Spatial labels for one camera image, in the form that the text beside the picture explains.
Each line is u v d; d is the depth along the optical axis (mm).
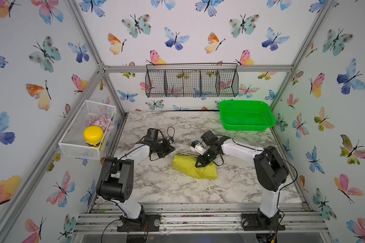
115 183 471
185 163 845
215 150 685
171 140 913
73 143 616
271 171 494
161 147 822
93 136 633
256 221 727
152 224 732
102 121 684
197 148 844
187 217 770
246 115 1216
